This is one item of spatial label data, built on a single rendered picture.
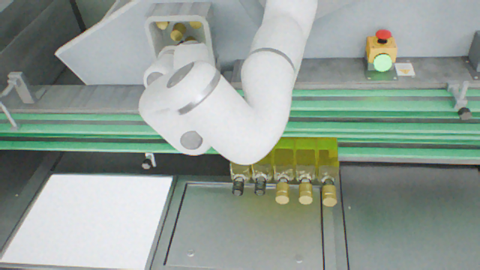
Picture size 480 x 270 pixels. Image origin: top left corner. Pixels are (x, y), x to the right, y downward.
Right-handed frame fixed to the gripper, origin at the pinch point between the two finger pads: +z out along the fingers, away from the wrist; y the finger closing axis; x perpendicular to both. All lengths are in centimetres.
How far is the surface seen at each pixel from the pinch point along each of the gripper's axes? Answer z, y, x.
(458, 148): -5, 77, -25
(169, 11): -2.9, -3.7, 10.5
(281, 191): -28.0, 28.6, -27.9
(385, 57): -4, 54, 0
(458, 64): 3, 74, -4
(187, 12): -3.5, 1.6, 10.5
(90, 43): 5.6, -32.1, -1.0
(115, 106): -2.1, -23.9, -18.5
